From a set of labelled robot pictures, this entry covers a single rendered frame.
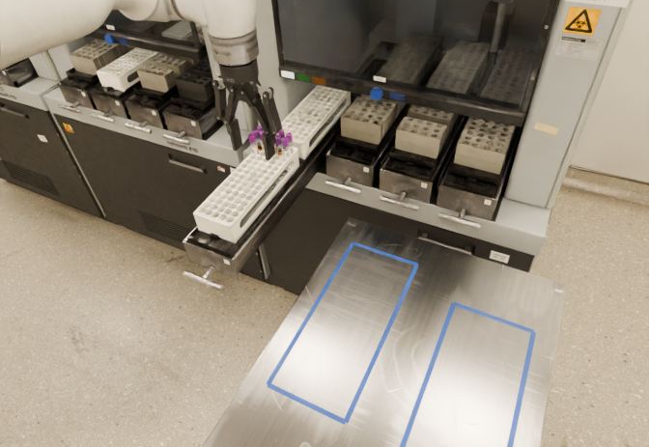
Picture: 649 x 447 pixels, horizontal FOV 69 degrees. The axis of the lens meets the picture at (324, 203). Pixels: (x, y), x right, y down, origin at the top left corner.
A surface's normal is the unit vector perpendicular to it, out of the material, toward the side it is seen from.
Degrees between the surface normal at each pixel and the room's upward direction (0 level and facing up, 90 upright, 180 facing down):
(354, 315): 0
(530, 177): 90
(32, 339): 0
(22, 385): 0
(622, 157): 90
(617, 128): 90
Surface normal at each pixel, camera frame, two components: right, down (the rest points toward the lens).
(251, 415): -0.05, -0.73
